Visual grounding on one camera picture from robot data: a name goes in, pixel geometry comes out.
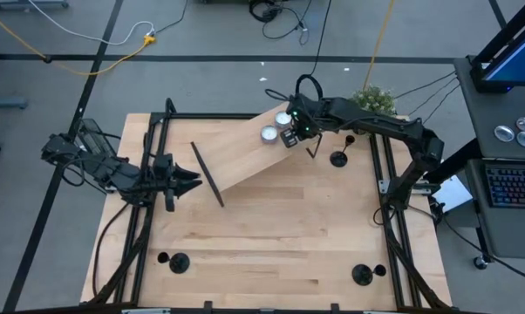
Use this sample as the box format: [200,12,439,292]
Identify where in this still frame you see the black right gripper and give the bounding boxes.
[282,93,333,149]

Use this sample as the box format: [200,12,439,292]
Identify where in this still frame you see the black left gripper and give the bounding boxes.
[151,164,203,214]

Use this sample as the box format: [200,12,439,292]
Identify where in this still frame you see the patterned tealight candle holder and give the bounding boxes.
[274,110,293,129]
[260,125,279,145]

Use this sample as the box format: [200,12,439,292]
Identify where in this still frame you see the black candlestick holder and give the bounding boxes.
[351,263,387,287]
[156,251,191,275]
[329,133,357,169]

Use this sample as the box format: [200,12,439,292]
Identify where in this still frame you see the wooden riser shelf, black legs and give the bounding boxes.
[190,100,324,208]

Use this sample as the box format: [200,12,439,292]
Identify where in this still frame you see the potted green plant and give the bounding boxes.
[348,84,398,118]

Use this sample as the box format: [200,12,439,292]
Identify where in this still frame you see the white paper sheet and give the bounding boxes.
[431,174,474,214]

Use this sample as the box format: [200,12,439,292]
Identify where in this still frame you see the grey furniture foot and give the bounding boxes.
[0,98,29,110]
[0,0,71,10]

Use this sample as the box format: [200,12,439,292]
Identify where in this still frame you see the grey side cart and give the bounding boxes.
[453,56,525,259]

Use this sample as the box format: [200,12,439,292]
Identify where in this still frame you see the backlit black keyboard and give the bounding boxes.
[484,163,525,209]

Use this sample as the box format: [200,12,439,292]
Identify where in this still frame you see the black monitor with blue screen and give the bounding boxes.
[468,0,525,94]

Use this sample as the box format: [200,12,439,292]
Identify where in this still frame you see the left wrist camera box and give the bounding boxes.
[152,153,173,174]

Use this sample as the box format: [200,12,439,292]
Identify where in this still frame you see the black cable loop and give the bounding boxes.
[264,73,324,104]

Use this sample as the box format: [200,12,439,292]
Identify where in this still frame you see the black aluminium table frame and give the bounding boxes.
[79,98,455,314]

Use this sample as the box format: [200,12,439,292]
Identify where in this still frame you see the black cable on table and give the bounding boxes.
[91,202,131,298]

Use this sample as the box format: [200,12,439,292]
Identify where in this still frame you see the black coiled floor cable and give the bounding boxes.
[248,0,310,47]

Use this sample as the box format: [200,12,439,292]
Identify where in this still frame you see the yellow hanging cable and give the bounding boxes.
[361,0,397,92]

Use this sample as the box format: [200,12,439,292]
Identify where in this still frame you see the yellow extension cable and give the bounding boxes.
[0,6,158,78]

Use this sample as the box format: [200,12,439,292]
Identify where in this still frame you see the thin black cable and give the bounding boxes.
[421,82,462,126]
[392,71,458,99]
[408,78,460,117]

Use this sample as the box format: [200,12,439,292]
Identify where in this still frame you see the white floor cable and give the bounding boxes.
[26,0,155,46]

